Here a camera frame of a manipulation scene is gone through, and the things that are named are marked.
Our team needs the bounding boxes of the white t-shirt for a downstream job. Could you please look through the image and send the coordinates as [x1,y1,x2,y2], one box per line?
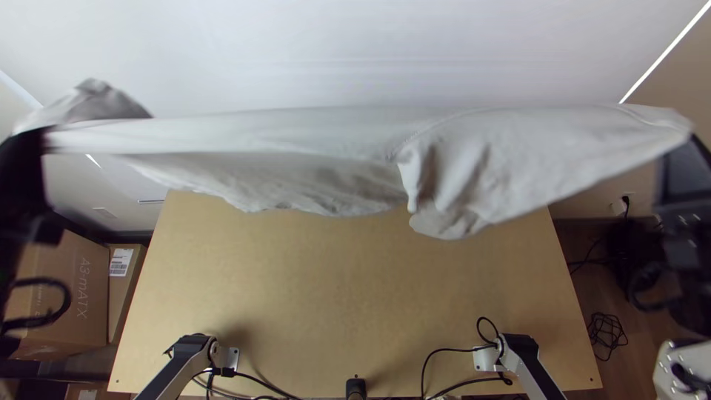
[12,77,695,241]

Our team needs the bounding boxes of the large cardboard box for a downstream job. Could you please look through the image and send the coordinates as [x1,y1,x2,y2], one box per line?
[2,229,111,362]

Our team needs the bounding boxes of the small labelled cardboard box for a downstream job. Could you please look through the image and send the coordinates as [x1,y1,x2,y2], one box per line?
[106,242,149,345]

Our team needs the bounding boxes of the coiled black cable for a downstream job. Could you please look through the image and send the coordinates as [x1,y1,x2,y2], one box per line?
[586,311,630,350]

